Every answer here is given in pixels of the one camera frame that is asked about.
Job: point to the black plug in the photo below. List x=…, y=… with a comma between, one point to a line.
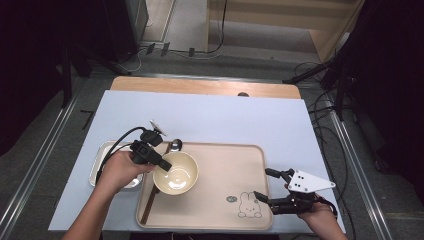
x=150, y=48
x=165, y=49
x=191, y=52

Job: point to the black metal stand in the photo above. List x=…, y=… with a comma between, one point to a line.
x=66, y=80
x=306, y=73

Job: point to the beige rabbit print tray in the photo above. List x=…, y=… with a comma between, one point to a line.
x=220, y=173

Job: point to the dark cabinet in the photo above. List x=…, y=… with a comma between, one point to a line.
x=126, y=30

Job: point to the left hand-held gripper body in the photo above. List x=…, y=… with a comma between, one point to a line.
x=144, y=152

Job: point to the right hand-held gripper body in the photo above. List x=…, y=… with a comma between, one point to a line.
x=308, y=182

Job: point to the small metal tray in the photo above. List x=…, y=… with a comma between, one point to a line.
x=106, y=148

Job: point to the person's right hand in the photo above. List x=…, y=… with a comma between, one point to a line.
x=321, y=216

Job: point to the metal floor rail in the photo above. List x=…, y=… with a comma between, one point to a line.
x=363, y=180
x=33, y=166

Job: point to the dark curtain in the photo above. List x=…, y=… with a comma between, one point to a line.
x=33, y=66
x=390, y=83

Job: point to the cream bowl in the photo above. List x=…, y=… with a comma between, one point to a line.
x=180, y=180

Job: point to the person's left hand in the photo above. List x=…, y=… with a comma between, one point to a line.
x=120, y=173

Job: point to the light wooden shelf unit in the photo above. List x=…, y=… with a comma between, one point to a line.
x=283, y=16

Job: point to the metal spoon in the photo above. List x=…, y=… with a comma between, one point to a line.
x=175, y=145

